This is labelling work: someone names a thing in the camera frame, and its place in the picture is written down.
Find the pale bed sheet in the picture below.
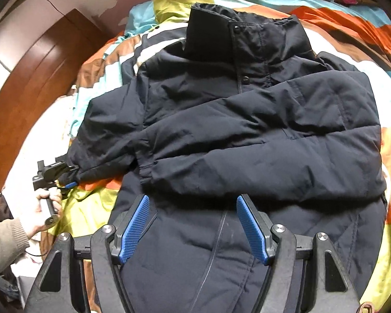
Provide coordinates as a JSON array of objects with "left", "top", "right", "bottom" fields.
[{"left": 2, "top": 86, "right": 80, "bottom": 203}]

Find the colourful patchwork blanket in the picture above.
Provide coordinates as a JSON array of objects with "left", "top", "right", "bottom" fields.
[{"left": 39, "top": 0, "right": 391, "bottom": 313}]

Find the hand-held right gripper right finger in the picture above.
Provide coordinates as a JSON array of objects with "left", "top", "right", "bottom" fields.
[{"left": 236, "top": 194, "right": 361, "bottom": 313}]

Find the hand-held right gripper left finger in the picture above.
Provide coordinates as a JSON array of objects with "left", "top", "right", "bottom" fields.
[{"left": 24, "top": 194, "right": 150, "bottom": 313}]

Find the dark navy puffer jacket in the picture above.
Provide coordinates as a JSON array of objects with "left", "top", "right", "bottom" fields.
[{"left": 63, "top": 3, "right": 389, "bottom": 313}]

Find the person's left forearm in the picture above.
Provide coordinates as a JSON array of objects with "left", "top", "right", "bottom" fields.
[{"left": 0, "top": 218, "right": 30, "bottom": 278}]

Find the brown wooden headboard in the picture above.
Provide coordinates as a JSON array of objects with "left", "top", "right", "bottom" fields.
[{"left": 0, "top": 8, "right": 115, "bottom": 183}]

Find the person's left hand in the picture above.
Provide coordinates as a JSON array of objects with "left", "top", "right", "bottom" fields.
[{"left": 19, "top": 188, "right": 63, "bottom": 239}]

